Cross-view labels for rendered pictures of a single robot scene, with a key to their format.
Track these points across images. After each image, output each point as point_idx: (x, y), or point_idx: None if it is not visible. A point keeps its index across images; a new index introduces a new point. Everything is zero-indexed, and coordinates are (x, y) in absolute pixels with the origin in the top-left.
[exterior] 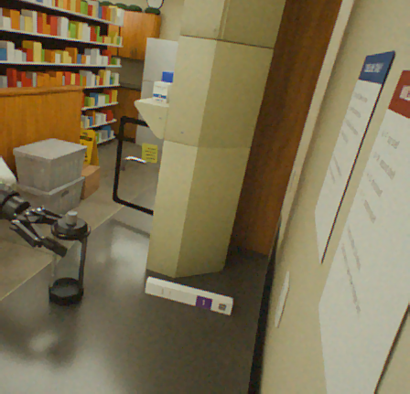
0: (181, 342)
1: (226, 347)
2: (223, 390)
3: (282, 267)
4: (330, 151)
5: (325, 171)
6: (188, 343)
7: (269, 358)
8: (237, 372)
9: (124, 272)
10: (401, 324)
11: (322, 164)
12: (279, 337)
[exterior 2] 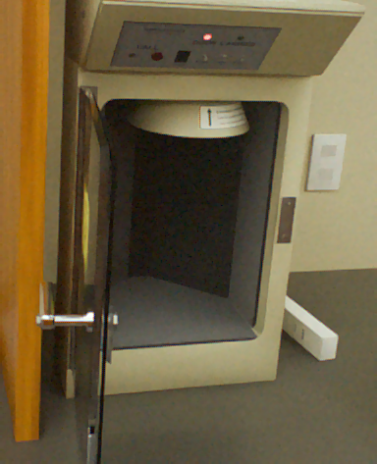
0: (363, 309)
1: (315, 284)
2: (372, 278)
3: None
4: None
5: None
6: (354, 305)
7: (325, 232)
8: (337, 276)
9: (326, 394)
10: None
11: None
12: (366, 175)
